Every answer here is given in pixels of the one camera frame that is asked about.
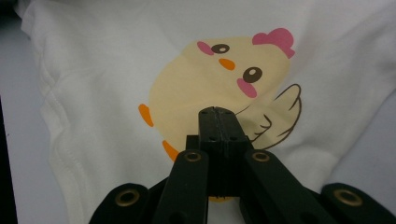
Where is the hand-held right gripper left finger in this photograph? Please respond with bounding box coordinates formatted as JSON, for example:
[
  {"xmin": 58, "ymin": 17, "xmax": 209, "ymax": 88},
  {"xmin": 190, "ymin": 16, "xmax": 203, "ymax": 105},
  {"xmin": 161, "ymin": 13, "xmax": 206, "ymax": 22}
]
[{"xmin": 185, "ymin": 105, "xmax": 224, "ymax": 199}]

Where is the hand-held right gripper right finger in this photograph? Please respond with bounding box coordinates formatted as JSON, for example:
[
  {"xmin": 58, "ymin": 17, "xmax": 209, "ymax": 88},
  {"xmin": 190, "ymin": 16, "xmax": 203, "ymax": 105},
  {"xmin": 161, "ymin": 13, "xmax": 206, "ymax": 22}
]
[{"xmin": 220, "ymin": 105, "xmax": 255, "ymax": 199}]

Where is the white t-shirt with chick print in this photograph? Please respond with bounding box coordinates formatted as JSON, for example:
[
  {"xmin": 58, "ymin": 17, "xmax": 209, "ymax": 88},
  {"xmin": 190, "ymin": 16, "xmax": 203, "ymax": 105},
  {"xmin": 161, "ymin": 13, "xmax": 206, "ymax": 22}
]
[{"xmin": 13, "ymin": 0, "xmax": 396, "ymax": 224}]

